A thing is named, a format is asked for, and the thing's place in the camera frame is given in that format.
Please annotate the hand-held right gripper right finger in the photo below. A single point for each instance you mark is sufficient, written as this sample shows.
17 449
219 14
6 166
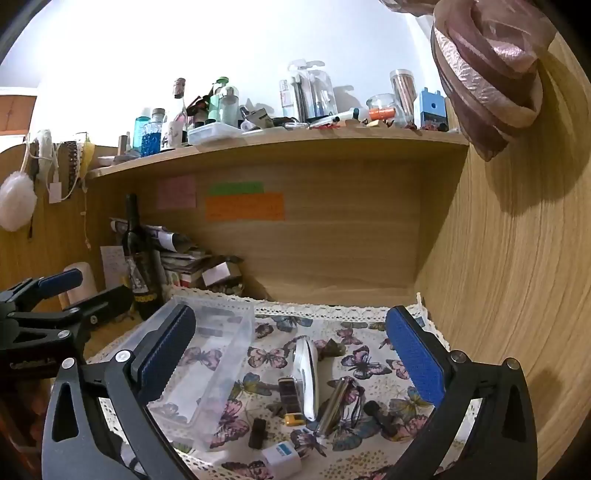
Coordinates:
415 355

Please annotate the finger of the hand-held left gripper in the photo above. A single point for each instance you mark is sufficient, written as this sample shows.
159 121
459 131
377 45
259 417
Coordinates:
104 300
57 279

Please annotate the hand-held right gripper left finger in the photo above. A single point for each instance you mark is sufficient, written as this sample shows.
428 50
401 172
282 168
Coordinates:
166 355

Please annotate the clear plastic storage box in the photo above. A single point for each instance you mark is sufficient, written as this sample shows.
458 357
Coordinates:
217 350

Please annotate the silver metal cylinder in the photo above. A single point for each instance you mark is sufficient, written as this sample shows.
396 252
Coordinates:
334 406

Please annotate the white oval device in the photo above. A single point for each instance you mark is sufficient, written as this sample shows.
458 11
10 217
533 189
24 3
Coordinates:
306 374

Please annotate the white paper card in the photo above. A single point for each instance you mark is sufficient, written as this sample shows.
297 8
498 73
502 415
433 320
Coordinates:
112 265

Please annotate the dark wine bottle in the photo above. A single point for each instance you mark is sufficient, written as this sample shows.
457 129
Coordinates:
141 272

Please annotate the butterfly print tablecloth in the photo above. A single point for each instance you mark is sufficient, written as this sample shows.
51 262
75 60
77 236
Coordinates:
364 341

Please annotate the small black microphone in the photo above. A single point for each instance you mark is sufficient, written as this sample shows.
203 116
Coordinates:
379 417

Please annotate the small dark green figure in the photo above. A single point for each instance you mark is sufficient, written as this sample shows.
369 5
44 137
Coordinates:
332 348

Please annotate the white hanging tag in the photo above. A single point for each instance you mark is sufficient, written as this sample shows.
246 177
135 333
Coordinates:
55 192

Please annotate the white fluffy puff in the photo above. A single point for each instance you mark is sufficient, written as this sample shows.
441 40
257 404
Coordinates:
16 201

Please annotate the stack of books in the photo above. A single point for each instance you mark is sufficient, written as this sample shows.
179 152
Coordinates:
194 267

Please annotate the black usb stick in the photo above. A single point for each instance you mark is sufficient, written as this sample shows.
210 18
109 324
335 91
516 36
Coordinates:
257 433

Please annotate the pink sticky note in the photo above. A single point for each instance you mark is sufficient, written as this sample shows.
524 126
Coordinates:
176 193

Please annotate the yellow black small device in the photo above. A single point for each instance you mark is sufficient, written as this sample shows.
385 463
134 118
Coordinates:
290 399

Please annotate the white charger cube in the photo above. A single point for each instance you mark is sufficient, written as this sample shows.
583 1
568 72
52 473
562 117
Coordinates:
278 457

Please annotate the blue liquid bottle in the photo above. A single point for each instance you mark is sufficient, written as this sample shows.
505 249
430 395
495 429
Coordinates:
148 138

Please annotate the orange sticky note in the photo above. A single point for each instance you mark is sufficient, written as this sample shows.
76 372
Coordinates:
244 206

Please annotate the green sticky note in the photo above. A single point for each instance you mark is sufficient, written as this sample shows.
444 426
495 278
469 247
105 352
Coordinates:
235 188

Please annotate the white cup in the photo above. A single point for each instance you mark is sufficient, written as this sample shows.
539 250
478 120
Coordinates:
177 134

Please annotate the clear lidded container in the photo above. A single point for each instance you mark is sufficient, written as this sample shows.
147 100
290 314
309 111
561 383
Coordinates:
212 134

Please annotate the corked glass bottle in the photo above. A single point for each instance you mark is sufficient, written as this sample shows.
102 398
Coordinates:
179 104

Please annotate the green pump bottle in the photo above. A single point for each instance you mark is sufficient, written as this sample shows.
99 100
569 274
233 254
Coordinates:
226 106

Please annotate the blue box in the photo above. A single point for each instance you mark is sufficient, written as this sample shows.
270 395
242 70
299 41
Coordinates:
431 108

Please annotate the glass jar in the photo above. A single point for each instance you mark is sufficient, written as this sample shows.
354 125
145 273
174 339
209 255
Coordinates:
381 108

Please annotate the clear jar of sticks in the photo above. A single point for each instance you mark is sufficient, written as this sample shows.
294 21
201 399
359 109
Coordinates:
404 97

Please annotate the pink fabric hat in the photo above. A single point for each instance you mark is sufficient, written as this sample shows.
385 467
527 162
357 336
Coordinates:
485 83

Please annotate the clear plastic blister pack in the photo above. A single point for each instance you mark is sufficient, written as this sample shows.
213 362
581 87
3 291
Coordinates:
311 92

